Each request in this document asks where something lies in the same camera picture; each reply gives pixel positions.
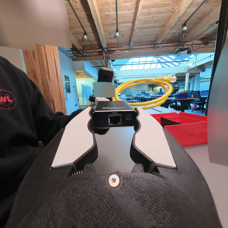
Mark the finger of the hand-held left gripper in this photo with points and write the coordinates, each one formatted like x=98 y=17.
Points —
x=103 y=99

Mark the person's left forearm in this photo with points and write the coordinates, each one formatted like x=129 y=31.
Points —
x=60 y=121

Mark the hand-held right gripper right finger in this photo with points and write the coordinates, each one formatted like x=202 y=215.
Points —
x=153 y=140

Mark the wide wooden pillar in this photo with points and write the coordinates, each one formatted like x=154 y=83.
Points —
x=48 y=74

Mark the blue plastic bin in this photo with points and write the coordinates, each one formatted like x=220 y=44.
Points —
x=181 y=96

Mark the black network adapter box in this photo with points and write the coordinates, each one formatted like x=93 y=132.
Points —
x=114 y=108

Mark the red plastic bin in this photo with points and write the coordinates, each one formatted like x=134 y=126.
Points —
x=187 y=135

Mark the person's black hoodie torso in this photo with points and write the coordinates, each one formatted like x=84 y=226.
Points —
x=17 y=124

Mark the white ceiling projector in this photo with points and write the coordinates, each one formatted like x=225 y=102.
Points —
x=183 y=53

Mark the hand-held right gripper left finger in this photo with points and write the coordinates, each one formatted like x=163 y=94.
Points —
x=74 y=139

